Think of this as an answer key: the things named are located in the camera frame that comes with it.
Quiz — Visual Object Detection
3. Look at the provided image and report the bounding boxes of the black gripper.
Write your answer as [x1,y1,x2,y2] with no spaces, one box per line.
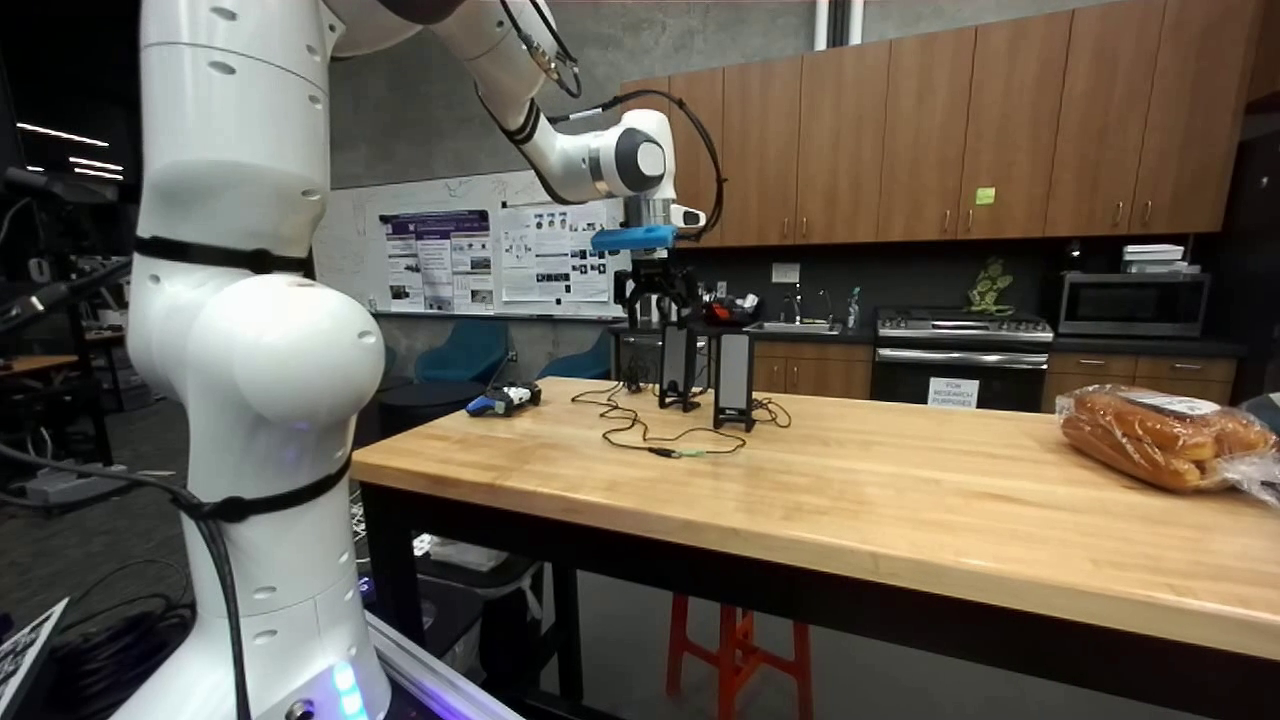
[625,250,701,334]

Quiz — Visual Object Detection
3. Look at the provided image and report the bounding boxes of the robot base with blue lights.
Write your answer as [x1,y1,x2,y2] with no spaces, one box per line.
[283,606,529,720]

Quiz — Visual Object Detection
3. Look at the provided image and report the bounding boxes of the stainless steel dishwasher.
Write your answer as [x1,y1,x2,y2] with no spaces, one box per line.
[609,325,715,400]

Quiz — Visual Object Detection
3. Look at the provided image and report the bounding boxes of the red and black dish rack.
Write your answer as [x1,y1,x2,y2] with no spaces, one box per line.
[701,286,766,330]

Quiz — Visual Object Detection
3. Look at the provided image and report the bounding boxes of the blue chair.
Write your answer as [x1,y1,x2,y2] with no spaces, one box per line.
[535,328,619,385]
[406,315,512,393]

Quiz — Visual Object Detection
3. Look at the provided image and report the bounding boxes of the white diagram poster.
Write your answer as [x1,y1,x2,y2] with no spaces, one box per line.
[492,196,627,319]

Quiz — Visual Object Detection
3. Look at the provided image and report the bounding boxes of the kitchen sink with faucet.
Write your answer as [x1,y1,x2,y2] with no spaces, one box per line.
[759,282,845,341]

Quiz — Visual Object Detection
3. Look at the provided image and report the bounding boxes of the wide brown base cabinet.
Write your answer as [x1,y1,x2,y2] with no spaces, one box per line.
[751,334,879,400]

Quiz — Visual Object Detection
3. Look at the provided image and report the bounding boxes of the blue and black game controller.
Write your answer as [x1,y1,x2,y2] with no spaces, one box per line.
[465,381,542,420]

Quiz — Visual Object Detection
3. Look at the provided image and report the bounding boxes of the poster with purple header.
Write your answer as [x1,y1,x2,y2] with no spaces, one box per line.
[377,205,499,319]

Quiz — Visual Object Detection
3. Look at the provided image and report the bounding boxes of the white paper on oven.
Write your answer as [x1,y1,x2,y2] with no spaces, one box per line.
[924,372,982,411]

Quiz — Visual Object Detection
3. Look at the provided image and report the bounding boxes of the stainless steel oven range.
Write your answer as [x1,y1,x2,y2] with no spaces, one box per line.
[867,308,1060,414]

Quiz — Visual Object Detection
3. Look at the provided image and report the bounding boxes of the small green plant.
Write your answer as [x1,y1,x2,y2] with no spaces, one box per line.
[965,254,1021,319]

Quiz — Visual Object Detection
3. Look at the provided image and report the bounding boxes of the silver vent pipe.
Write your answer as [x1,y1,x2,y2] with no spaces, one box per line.
[806,0,867,57]

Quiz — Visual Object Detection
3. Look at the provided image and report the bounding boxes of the round wooden stool orange legs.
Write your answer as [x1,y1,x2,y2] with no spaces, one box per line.
[661,587,820,720]

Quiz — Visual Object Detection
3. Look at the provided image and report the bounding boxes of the black microwave oven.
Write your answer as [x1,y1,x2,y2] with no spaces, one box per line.
[1052,269,1216,341]

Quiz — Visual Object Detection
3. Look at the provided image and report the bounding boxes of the white stack on microwave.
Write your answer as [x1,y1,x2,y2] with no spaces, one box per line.
[1119,239,1192,276]

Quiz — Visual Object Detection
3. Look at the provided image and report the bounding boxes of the bagged hot dog buns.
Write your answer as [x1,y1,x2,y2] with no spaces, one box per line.
[1054,381,1280,501]

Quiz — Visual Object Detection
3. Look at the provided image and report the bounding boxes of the stainless steel refrigerator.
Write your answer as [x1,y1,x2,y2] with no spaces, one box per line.
[1222,107,1280,404]

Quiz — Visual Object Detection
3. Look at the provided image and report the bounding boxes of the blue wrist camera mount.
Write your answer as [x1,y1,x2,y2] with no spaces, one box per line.
[586,220,680,258]

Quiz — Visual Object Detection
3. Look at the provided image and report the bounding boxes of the tangled black speaker cables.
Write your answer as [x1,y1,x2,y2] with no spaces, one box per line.
[569,375,812,462]

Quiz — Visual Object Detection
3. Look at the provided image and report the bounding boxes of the white wall board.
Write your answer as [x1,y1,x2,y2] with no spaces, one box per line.
[315,168,632,325]

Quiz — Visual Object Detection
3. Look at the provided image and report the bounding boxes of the brown wooden wall cabinets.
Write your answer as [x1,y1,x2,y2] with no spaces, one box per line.
[614,0,1268,250]

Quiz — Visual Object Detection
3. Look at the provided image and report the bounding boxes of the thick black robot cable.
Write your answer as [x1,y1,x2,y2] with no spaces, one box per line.
[0,436,259,720]

